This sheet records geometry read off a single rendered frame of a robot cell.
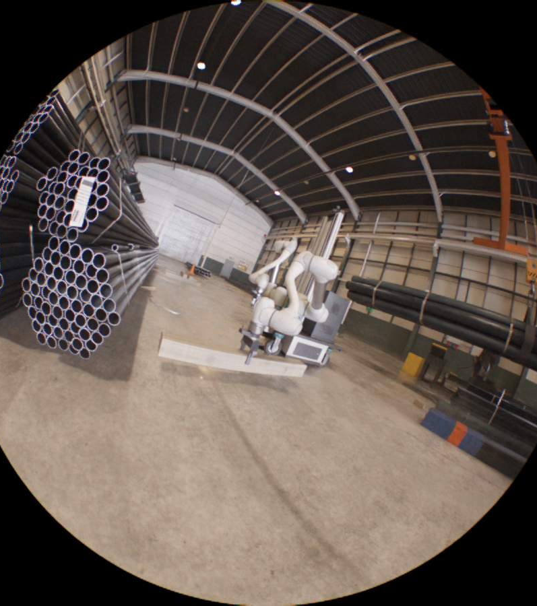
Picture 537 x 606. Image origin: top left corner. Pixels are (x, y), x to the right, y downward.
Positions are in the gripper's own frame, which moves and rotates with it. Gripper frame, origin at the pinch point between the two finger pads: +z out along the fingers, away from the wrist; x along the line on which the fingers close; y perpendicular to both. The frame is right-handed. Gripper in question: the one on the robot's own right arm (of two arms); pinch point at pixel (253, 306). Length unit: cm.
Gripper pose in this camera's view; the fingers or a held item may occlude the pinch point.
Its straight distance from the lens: 223.2
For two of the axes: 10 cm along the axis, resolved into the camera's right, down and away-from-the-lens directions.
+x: -3.2, -1.9, 9.3
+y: 8.7, 3.3, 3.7
